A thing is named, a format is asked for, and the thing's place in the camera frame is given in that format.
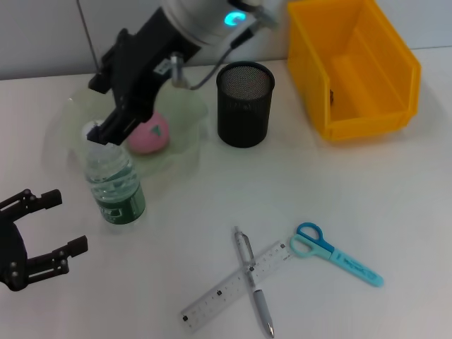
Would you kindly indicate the blue scissors with blade cover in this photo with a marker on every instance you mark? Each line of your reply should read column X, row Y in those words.
column 349, row 263

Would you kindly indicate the black mesh pen cup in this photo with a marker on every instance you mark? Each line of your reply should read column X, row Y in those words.
column 243, row 120

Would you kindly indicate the pink peach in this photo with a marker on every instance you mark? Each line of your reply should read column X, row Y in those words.
column 155, row 139

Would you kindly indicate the green glass fruit plate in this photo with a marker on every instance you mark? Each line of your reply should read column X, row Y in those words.
column 183, row 116

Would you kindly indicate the clear water bottle green label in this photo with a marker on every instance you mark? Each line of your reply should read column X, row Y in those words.
column 113, row 183

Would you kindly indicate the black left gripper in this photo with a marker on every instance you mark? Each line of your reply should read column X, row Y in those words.
column 12, row 254

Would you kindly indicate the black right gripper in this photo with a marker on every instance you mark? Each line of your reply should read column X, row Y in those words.
column 141, row 70

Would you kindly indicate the yellow plastic storage bin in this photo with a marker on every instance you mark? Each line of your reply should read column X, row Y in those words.
column 370, row 88

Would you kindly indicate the clear grey ballpoint pen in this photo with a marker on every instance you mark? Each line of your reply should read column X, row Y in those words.
column 261, row 303

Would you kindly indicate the transparent plastic ruler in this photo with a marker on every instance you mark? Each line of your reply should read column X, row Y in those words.
column 212, row 300

